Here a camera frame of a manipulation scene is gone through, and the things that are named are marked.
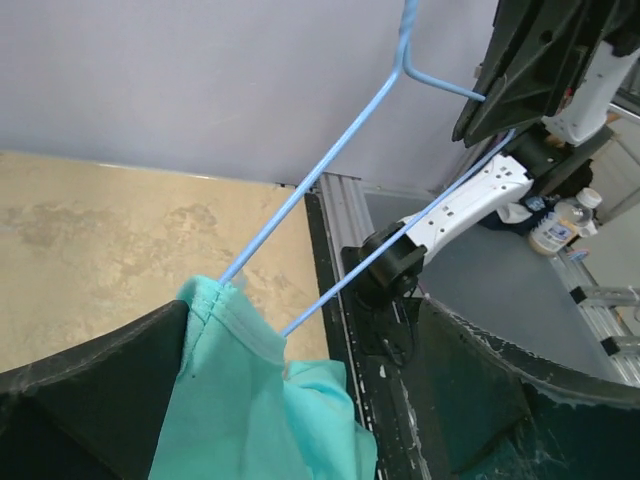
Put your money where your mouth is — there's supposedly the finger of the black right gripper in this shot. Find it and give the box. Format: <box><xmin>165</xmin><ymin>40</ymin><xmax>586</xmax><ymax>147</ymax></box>
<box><xmin>479</xmin><ymin>1</ymin><xmax>600</xmax><ymax>115</ymax></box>
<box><xmin>452</xmin><ymin>76</ymin><xmax>550</xmax><ymax>147</ymax></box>

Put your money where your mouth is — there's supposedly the teal t shirt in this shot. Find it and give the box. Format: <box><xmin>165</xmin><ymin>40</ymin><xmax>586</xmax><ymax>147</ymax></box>
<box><xmin>149</xmin><ymin>276</ymin><xmax>378</xmax><ymax>479</ymax></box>

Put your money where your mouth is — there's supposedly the clear plastic bottle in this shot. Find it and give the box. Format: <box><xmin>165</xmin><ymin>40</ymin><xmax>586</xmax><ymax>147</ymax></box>
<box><xmin>528</xmin><ymin>187</ymin><xmax>602</xmax><ymax>256</ymax></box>

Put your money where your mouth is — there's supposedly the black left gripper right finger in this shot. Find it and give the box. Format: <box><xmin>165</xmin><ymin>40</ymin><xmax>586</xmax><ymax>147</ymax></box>
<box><xmin>407</xmin><ymin>298</ymin><xmax>639</xmax><ymax>479</ymax></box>

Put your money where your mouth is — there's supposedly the light blue wire hanger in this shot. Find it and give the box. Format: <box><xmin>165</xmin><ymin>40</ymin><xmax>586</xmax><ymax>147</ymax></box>
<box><xmin>218</xmin><ymin>0</ymin><xmax>518</xmax><ymax>338</ymax></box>

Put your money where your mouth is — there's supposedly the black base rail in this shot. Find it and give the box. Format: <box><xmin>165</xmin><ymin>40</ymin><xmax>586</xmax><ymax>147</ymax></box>
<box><xmin>302</xmin><ymin>192</ymin><xmax>451</xmax><ymax>480</ymax></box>

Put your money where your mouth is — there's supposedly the white and blue cloth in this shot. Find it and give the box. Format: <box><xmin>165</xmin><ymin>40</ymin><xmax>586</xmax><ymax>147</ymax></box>
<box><xmin>495</xmin><ymin>196</ymin><xmax>557</xmax><ymax>235</ymax></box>

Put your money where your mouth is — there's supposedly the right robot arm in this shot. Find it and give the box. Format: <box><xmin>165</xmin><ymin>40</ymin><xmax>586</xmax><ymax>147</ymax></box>
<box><xmin>352</xmin><ymin>1</ymin><xmax>639</xmax><ymax>309</ymax></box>

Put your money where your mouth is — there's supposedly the aluminium step ladder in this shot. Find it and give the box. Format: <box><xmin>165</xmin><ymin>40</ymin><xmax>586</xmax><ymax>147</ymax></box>
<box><xmin>551</xmin><ymin>251</ymin><xmax>639</xmax><ymax>387</ymax></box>

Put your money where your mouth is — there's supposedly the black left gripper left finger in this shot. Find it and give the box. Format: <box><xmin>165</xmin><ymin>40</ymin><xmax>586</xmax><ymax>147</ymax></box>
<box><xmin>1</xmin><ymin>300</ymin><xmax>189</xmax><ymax>479</ymax></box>

